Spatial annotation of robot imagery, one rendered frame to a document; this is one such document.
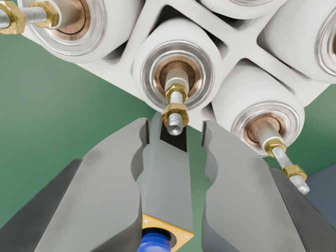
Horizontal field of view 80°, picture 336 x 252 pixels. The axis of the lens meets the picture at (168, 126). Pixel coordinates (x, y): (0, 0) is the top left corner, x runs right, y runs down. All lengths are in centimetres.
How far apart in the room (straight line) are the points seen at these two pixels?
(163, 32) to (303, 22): 13
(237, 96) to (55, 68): 43
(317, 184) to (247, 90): 51
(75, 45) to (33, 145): 52
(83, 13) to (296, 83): 27
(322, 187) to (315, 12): 54
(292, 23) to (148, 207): 25
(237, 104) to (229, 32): 9
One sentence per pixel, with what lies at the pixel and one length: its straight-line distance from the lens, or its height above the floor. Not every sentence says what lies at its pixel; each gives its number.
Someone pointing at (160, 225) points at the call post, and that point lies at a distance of 26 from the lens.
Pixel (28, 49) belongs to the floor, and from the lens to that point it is 57.
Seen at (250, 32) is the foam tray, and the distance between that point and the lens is 29.
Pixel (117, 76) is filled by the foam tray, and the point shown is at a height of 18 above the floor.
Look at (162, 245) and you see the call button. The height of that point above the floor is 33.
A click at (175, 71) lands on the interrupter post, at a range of 20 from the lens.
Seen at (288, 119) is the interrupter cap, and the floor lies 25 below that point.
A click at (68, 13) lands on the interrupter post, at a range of 21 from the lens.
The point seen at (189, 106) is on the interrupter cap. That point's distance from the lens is 22.
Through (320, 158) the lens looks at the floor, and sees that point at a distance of 71.
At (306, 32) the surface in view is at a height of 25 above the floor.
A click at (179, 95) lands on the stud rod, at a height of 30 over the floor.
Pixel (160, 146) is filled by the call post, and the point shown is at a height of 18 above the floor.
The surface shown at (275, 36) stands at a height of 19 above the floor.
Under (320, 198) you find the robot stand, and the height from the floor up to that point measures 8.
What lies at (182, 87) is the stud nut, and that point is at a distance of 17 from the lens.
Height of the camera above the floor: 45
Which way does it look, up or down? 58 degrees down
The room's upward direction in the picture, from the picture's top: 174 degrees counter-clockwise
